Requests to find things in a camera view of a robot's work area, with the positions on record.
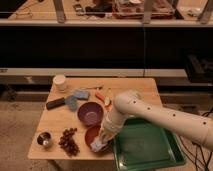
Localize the blue sponge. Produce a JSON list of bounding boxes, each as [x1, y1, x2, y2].
[[73, 90, 90, 100]]

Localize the green plastic tray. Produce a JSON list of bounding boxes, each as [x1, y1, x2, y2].
[[113, 118, 186, 171]]

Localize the bunch of dark grapes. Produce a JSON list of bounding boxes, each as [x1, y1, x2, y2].
[[59, 128, 80, 156]]

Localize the small metal cup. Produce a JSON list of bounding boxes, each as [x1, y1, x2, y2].
[[37, 132, 52, 148]]

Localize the apple slice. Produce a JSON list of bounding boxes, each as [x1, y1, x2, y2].
[[104, 97, 111, 106]]

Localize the black box at right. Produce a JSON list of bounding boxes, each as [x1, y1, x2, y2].
[[185, 55, 213, 83]]

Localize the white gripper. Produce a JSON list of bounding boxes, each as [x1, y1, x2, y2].
[[98, 122, 119, 144]]

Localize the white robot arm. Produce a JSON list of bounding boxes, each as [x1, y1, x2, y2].
[[99, 90, 213, 152]]

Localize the orange carrot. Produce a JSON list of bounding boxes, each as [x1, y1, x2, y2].
[[95, 91, 105, 103]]

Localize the purple bowl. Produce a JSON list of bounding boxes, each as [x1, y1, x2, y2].
[[77, 102, 104, 126]]

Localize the black rectangular block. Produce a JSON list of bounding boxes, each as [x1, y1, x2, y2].
[[46, 98, 65, 110]]

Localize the white cup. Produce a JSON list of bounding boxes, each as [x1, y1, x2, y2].
[[53, 75, 67, 91]]

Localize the grey towel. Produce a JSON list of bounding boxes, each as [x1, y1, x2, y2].
[[90, 137, 107, 152]]

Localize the red bowl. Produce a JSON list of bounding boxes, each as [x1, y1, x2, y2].
[[85, 125, 111, 152]]

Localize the wooden table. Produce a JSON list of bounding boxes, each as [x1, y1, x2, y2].
[[28, 78, 162, 160]]

